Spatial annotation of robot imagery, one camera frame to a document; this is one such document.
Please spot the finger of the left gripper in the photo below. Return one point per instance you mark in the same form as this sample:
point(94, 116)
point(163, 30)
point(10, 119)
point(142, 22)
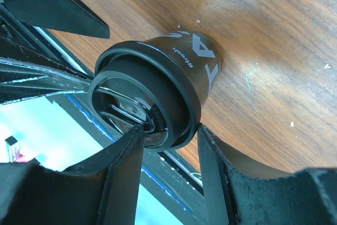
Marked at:
point(71, 16)
point(24, 80)

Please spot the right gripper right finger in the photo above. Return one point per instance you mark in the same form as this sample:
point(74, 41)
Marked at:
point(241, 190)

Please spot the black coffee cup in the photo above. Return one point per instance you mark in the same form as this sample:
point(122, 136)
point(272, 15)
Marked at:
point(197, 54)

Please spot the black lid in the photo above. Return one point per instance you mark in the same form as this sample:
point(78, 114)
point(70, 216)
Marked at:
point(136, 83)

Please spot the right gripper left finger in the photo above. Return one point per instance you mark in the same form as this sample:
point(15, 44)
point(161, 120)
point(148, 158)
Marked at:
point(101, 189)

